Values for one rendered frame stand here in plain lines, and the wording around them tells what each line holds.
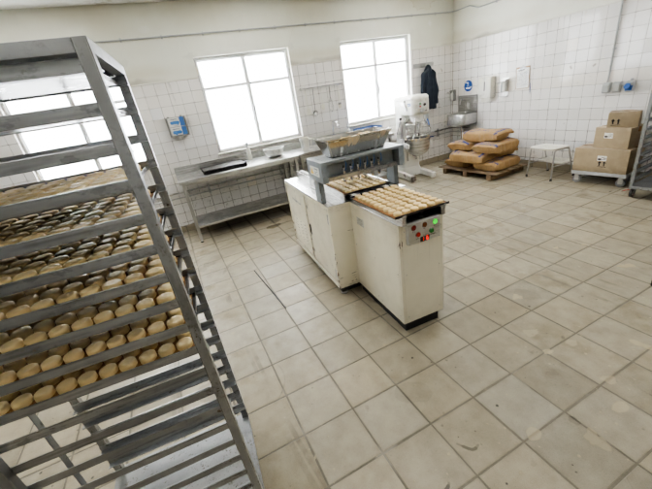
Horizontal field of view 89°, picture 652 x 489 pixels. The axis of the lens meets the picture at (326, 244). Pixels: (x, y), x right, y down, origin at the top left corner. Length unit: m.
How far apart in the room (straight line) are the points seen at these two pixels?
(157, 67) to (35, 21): 1.26
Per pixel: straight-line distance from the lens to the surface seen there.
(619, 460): 2.15
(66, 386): 1.31
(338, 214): 2.63
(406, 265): 2.21
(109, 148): 0.97
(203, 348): 1.14
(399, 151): 2.79
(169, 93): 5.44
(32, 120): 1.00
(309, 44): 6.00
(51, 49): 0.96
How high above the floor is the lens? 1.64
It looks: 24 degrees down
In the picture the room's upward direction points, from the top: 9 degrees counter-clockwise
